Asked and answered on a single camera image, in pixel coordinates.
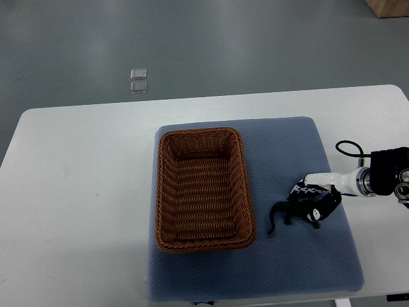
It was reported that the wooden box corner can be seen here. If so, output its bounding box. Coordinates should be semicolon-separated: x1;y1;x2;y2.
365;0;408;18

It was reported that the white table leg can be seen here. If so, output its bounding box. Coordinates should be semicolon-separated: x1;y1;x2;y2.
334;298;351;307

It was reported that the brown wicker basket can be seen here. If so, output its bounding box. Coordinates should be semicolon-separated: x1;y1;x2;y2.
155;127;256;253

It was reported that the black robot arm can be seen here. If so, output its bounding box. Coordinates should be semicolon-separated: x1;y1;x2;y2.
369;147;408;208

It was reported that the black cable loop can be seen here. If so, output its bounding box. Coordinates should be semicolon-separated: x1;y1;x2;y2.
335;140;373;159

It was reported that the dark toy crocodile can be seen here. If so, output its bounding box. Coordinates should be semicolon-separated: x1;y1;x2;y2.
267;200;321;235

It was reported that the upper metal floor plate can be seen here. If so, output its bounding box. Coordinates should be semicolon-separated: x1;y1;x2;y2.
130;68;147;80

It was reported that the blue-grey foam mat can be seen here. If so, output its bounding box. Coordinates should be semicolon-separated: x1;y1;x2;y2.
147;117;364;303

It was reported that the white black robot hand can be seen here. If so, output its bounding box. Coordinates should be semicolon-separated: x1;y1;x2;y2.
288;167;371;223

